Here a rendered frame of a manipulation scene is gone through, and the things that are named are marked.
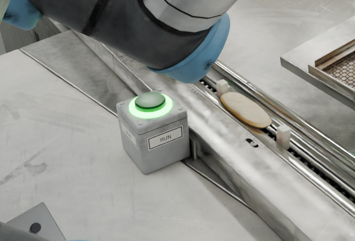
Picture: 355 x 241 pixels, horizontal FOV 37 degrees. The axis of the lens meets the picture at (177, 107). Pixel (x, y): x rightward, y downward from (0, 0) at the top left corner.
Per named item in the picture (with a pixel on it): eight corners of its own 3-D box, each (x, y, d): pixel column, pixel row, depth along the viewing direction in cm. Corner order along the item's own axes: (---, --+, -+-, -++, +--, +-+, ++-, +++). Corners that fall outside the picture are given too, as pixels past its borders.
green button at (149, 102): (130, 108, 70) (129, 97, 69) (157, 98, 71) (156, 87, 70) (143, 122, 67) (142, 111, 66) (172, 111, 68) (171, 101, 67)
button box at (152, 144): (122, 166, 76) (111, 100, 70) (171, 147, 79) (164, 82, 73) (148, 199, 70) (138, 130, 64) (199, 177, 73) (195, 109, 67)
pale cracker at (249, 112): (214, 99, 77) (213, 93, 77) (235, 91, 79) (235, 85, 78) (255, 132, 70) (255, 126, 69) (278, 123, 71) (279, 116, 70)
